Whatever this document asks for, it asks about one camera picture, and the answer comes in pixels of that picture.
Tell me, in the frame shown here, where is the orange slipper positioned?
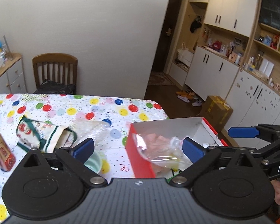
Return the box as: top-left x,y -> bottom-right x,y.
176,90 -> 195,97

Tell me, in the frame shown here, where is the wooden drawer cabinet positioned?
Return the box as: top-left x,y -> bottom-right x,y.
0,53 -> 27,94

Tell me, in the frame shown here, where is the person's right hand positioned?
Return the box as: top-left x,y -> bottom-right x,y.
272,180 -> 280,209

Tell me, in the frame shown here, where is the wooden chair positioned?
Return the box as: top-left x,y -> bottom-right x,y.
33,53 -> 78,94

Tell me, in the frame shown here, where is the orange red carton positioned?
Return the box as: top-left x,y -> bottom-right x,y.
0,119 -> 17,172

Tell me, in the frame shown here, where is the patterned door rug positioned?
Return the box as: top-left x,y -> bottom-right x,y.
149,72 -> 176,86

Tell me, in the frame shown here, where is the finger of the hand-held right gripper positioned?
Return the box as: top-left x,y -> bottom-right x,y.
228,124 -> 280,138

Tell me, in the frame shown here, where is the red cardboard box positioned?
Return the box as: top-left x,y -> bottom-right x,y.
125,117 -> 229,179

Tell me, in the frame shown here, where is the green and white printed pouch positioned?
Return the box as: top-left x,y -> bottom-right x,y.
16,115 -> 78,154

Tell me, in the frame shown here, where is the dark wooden door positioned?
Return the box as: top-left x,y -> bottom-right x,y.
152,0 -> 185,73

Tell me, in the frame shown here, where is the light green bowl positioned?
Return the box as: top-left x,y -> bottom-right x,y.
83,150 -> 106,174

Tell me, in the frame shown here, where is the white plastic bag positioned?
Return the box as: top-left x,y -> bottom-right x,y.
177,42 -> 194,66

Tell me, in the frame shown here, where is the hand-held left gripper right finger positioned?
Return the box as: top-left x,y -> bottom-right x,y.
169,138 -> 261,188

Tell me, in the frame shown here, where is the clear bubble wrap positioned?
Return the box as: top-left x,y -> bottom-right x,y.
72,119 -> 113,143

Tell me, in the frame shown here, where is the black cap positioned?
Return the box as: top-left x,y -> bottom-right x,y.
190,16 -> 203,33

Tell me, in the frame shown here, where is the balloon print tablecloth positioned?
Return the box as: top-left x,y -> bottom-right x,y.
0,94 -> 169,224

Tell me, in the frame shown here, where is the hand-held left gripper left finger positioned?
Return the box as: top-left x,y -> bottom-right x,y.
19,138 -> 108,187

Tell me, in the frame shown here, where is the clear zip bag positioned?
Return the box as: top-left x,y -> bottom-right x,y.
136,133 -> 190,172

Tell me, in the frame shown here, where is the white wall cabinet unit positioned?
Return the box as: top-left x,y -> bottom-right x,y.
171,0 -> 280,136

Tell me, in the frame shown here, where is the black bag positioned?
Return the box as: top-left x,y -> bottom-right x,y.
34,80 -> 76,95

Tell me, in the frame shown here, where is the brown cardboard box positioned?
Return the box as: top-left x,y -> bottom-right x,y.
201,95 -> 234,131

